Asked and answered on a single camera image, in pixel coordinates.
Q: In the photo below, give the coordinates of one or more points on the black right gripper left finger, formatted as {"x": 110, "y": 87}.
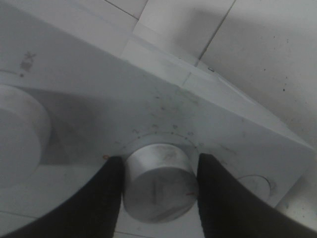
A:
{"x": 92, "y": 212}

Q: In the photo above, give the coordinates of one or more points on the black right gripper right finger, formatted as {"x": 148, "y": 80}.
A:
{"x": 228, "y": 210}

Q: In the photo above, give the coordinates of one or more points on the round white door-release button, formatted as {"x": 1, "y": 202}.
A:
{"x": 257, "y": 185}

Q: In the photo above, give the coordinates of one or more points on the white timer knob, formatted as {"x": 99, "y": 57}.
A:
{"x": 160, "y": 184}

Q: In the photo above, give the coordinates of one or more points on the upper white power knob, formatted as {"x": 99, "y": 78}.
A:
{"x": 25, "y": 129}

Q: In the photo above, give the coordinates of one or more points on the white microwave oven body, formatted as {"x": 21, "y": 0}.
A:
{"x": 109, "y": 92}

